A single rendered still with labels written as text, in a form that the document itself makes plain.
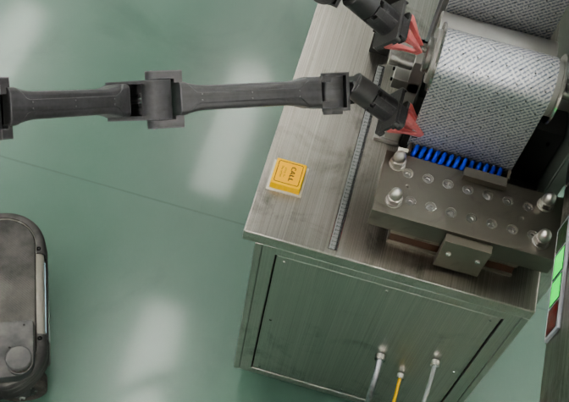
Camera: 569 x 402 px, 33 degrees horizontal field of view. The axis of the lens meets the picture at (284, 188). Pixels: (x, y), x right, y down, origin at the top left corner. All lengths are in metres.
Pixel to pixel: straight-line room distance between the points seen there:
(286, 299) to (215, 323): 0.67
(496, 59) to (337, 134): 0.49
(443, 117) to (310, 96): 0.30
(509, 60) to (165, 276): 1.48
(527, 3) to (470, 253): 0.54
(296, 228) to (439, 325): 0.43
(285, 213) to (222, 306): 0.92
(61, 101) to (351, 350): 1.16
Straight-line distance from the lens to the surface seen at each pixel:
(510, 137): 2.10
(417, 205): 2.08
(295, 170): 2.20
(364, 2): 1.90
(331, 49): 2.46
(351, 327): 2.44
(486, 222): 2.10
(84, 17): 3.68
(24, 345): 2.71
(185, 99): 1.85
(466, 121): 2.08
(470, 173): 2.13
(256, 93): 1.91
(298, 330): 2.52
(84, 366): 2.97
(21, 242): 2.89
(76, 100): 1.75
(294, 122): 2.30
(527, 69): 2.00
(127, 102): 1.85
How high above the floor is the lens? 2.76
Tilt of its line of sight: 58 degrees down
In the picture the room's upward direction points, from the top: 12 degrees clockwise
